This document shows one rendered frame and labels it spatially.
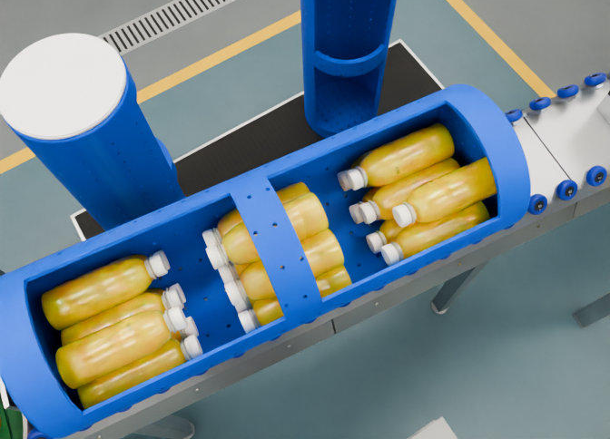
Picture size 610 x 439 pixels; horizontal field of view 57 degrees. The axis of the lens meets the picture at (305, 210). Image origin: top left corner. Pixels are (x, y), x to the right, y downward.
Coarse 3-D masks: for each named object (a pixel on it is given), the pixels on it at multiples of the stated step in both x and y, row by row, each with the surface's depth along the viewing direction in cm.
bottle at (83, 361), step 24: (144, 312) 92; (168, 312) 93; (96, 336) 90; (120, 336) 89; (144, 336) 90; (168, 336) 92; (72, 360) 88; (96, 360) 88; (120, 360) 90; (72, 384) 88
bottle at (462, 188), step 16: (480, 160) 102; (448, 176) 100; (464, 176) 100; (480, 176) 99; (416, 192) 100; (432, 192) 98; (448, 192) 98; (464, 192) 99; (480, 192) 100; (496, 192) 102; (416, 208) 99; (432, 208) 98; (448, 208) 99; (464, 208) 101
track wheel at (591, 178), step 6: (594, 168) 118; (600, 168) 118; (588, 174) 119; (594, 174) 118; (600, 174) 119; (606, 174) 119; (588, 180) 119; (594, 180) 119; (600, 180) 119; (594, 186) 120
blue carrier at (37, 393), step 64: (384, 128) 97; (448, 128) 114; (512, 128) 94; (256, 192) 90; (320, 192) 115; (512, 192) 95; (64, 256) 89; (192, 256) 111; (0, 320) 82; (64, 384) 100
